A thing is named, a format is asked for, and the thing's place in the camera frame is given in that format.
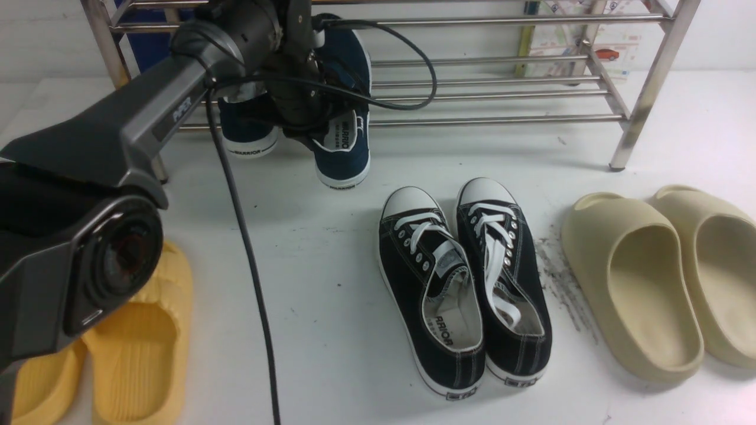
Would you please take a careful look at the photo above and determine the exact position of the yellow slipper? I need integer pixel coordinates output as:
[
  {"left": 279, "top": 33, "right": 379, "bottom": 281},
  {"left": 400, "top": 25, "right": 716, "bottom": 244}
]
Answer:
[
  {"left": 83, "top": 240, "right": 194, "bottom": 424},
  {"left": 11, "top": 341, "right": 87, "bottom": 424}
]

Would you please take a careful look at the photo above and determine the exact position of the black canvas sneaker right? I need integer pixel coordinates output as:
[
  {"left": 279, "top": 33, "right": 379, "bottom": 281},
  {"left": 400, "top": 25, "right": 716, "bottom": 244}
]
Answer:
[{"left": 454, "top": 178, "right": 553, "bottom": 388}]

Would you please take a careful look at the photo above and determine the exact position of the beige slide right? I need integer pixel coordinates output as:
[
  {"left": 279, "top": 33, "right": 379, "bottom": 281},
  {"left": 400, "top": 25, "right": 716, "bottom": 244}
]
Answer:
[{"left": 650, "top": 185, "right": 755, "bottom": 370}]

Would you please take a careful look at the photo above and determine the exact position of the beige slide left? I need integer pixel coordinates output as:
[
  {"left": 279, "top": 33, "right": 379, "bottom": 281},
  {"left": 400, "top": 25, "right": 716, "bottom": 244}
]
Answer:
[{"left": 561, "top": 192, "right": 705, "bottom": 384}]

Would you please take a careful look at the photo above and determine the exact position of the blue box behind rack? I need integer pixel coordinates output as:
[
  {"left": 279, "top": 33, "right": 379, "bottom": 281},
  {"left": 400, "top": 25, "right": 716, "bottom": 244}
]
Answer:
[{"left": 122, "top": 9, "right": 171, "bottom": 73}]

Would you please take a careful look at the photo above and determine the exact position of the black canvas sneaker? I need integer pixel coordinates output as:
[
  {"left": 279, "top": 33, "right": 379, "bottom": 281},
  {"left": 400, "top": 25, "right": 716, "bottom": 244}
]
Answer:
[
  {"left": 376, "top": 187, "right": 484, "bottom": 401},
  {"left": 454, "top": 178, "right": 553, "bottom": 388}
]

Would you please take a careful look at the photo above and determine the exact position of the black cable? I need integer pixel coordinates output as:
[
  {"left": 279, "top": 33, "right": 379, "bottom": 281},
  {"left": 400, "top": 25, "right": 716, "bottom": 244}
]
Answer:
[{"left": 204, "top": 19, "right": 438, "bottom": 425}]

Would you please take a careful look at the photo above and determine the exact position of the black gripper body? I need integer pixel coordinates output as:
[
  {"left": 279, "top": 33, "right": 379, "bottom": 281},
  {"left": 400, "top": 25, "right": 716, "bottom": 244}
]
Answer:
[{"left": 263, "top": 1, "right": 333, "bottom": 151}]

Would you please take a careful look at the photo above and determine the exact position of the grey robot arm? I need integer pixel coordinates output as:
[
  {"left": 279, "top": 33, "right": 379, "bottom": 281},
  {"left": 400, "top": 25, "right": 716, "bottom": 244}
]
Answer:
[{"left": 2, "top": 1, "right": 320, "bottom": 424}]

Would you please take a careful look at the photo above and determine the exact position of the metal shoe rack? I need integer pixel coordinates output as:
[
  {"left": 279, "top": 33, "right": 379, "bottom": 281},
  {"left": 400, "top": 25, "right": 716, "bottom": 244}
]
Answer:
[{"left": 81, "top": 1, "right": 700, "bottom": 172}]

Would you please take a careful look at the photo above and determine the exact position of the yellow slipper inner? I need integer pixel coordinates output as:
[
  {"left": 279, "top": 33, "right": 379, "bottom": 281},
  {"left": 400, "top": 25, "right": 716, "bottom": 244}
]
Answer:
[{"left": 83, "top": 240, "right": 194, "bottom": 424}]

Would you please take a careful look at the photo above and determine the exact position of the navy slip-on shoe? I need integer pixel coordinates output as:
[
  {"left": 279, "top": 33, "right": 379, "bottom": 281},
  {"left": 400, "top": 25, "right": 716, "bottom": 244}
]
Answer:
[
  {"left": 218, "top": 97, "right": 280, "bottom": 159},
  {"left": 313, "top": 27, "right": 373, "bottom": 190}
]

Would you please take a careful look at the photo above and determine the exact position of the black canvas sneaker left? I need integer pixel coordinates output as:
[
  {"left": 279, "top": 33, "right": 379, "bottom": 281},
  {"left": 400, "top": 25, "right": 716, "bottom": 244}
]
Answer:
[{"left": 376, "top": 187, "right": 484, "bottom": 401}]

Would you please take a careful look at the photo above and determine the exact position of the yellow slipper far left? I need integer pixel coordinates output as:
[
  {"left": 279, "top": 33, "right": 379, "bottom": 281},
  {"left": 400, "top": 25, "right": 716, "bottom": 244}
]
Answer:
[{"left": 11, "top": 341, "right": 87, "bottom": 424}]

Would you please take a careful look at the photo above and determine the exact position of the beige slide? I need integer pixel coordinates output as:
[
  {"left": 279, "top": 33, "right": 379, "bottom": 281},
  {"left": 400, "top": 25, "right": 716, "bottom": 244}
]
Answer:
[
  {"left": 650, "top": 185, "right": 755, "bottom": 370},
  {"left": 561, "top": 192, "right": 705, "bottom": 384}
]

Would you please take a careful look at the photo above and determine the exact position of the colourful poster board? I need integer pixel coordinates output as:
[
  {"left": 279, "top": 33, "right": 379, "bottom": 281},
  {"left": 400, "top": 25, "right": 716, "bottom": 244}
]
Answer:
[{"left": 519, "top": 1, "right": 654, "bottom": 83}]

